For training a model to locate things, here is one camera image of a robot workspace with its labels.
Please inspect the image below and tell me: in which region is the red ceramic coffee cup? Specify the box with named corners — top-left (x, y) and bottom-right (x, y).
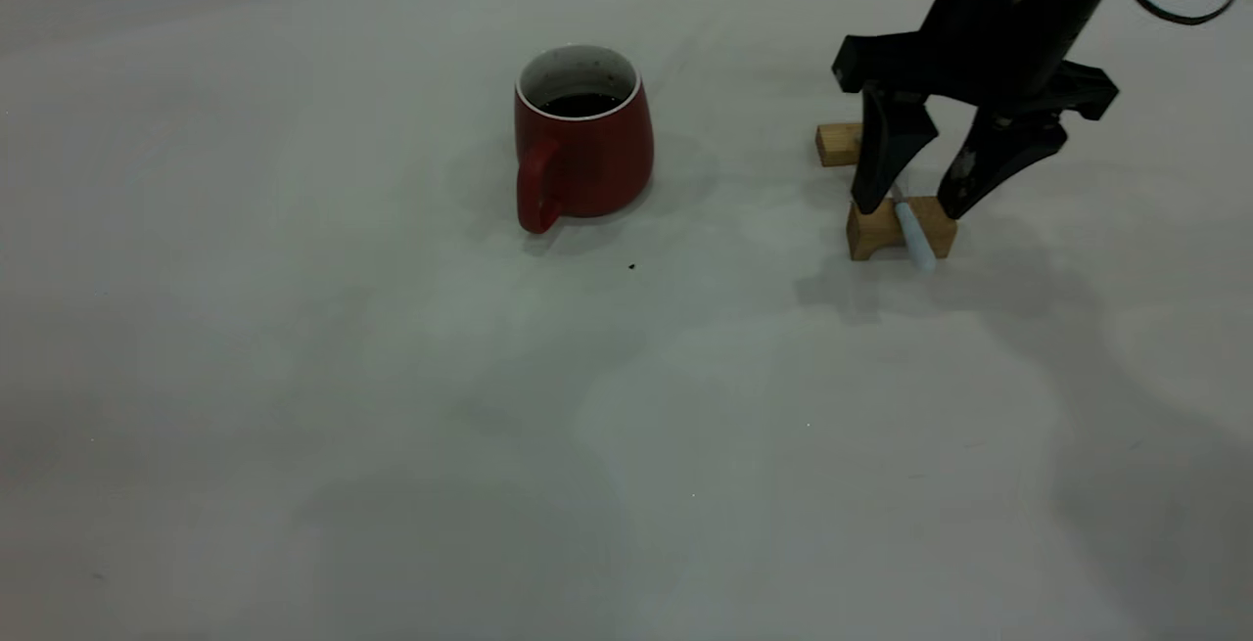
top-left (514, 44), bottom-right (655, 235)

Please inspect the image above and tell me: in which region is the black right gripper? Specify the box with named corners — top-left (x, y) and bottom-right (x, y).
top-left (832, 0), bottom-right (1141, 222)

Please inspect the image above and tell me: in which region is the spoon with light blue handle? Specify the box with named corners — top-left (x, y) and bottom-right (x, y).
top-left (893, 196), bottom-right (938, 273)

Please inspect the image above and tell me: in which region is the arched wooden block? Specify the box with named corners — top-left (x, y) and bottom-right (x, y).
top-left (846, 195), bottom-right (958, 262)

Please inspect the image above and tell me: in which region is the flat rectangular wooden block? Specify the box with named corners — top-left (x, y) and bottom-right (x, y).
top-left (815, 122), bottom-right (864, 168)

